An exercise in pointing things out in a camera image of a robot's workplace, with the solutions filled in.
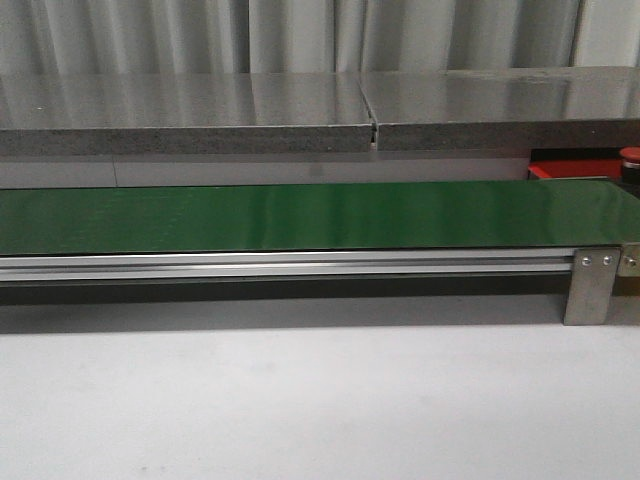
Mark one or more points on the red mushroom push button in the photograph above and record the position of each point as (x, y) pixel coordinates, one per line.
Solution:
(630, 168)

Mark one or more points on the red plastic bin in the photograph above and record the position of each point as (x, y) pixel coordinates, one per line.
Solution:
(587, 163)

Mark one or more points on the green conveyor belt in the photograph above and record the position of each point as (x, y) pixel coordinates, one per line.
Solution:
(416, 215)

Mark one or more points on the grey stone shelf right slab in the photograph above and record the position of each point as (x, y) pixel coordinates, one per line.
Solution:
(522, 108)

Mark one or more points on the grey stone shelf slab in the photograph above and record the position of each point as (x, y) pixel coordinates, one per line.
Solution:
(139, 114)
(522, 108)

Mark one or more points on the grey stone shelf left slab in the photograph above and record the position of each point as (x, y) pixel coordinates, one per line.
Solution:
(139, 114)

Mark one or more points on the grey pleated curtain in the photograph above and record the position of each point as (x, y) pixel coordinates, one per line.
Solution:
(77, 37)

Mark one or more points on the aluminium conveyor frame rail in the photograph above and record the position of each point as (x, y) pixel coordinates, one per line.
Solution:
(23, 269)

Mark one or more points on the steel conveyor support bracket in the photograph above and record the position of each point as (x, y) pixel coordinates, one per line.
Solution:
(593, 276)

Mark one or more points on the steel end bracket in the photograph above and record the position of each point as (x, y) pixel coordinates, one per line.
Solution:
(629, 264)

